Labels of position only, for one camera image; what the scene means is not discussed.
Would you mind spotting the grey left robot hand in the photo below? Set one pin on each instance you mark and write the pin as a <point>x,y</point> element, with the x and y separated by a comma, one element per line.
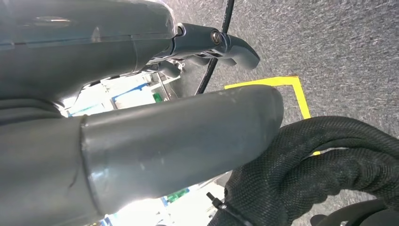
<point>93,46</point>

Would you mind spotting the black zip tie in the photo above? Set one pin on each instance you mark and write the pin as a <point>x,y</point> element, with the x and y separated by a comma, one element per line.
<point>223,207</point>

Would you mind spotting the yellow floor tape square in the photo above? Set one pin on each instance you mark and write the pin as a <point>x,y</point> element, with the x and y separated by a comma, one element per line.
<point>299,90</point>

